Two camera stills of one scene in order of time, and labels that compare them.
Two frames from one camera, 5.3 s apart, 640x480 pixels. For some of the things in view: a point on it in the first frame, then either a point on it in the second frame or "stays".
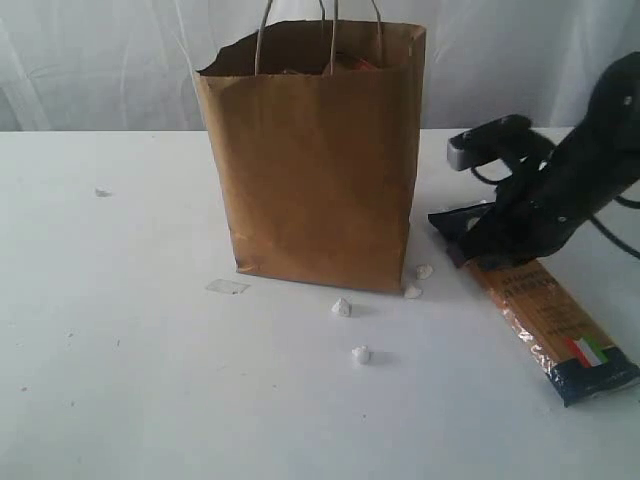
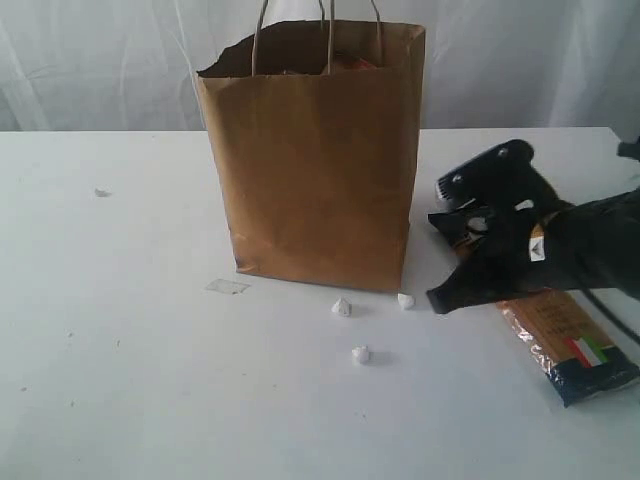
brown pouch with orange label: x=358 y=60 stays
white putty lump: x=360 y=355 stays
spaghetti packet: x=578 y=362 stays
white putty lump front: x=412 y=292 to x=405 y=301
